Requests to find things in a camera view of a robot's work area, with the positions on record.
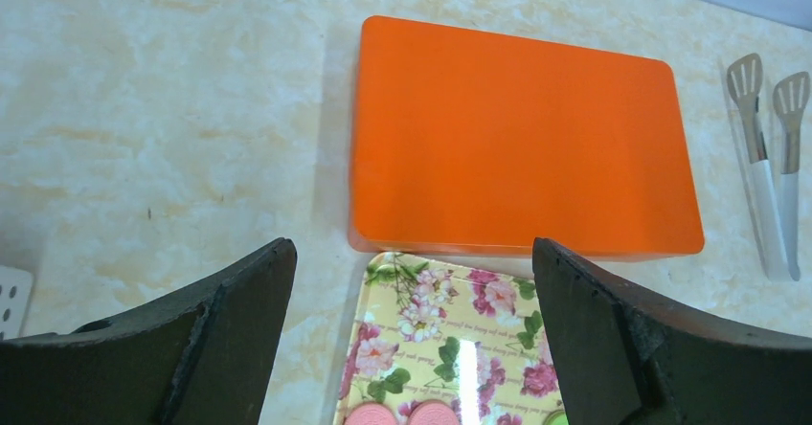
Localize metal tongs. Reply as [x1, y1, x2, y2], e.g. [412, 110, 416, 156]
[726, 53, 811, 281]

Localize orange box lid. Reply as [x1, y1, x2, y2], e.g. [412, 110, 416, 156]
[348, 15, 705, 260]

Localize green cookie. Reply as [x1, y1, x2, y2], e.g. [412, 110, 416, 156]
[543, 410, 569, 425]

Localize floral serving tray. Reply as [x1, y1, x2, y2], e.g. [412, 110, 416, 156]
[334, 252, 565, 424]

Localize pink cookie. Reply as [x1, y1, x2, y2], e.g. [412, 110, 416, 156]
[407, 401, 461, 425]
[344, 403, 398, 425]

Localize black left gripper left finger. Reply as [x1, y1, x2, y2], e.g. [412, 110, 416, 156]
[1, 238, 298, 424]

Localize white plastic basket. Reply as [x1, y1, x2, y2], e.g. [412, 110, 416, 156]
[0, 266, 34, 341]

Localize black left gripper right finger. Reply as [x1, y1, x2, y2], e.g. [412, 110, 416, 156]
[532, 238, 811, 424]

